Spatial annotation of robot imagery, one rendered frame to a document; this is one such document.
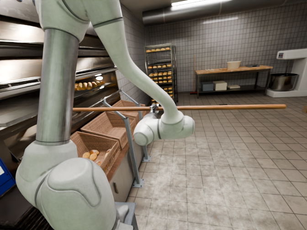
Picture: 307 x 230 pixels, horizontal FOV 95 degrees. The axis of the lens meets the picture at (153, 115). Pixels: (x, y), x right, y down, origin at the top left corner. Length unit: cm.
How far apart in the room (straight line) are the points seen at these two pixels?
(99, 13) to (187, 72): 553
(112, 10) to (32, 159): 51
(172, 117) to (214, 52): 548
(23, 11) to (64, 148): 130
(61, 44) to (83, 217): 51
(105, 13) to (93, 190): 49
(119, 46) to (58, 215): 49
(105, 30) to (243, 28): 590
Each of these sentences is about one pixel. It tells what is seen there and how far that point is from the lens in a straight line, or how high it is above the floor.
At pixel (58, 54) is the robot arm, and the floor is 156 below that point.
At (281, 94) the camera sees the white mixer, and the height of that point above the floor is 11.
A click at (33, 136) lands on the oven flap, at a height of 103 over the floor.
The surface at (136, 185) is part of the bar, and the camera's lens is 206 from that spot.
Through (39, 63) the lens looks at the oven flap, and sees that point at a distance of 162.
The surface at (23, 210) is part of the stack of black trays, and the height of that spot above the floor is 85.
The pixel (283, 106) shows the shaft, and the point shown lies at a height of 117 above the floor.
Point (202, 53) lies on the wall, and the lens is 594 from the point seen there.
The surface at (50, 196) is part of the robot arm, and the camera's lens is 44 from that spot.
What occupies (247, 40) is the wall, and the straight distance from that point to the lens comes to 630.
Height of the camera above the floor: 152
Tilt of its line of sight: 22 degrees down
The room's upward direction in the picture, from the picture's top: 6 degrees counter-clockwise
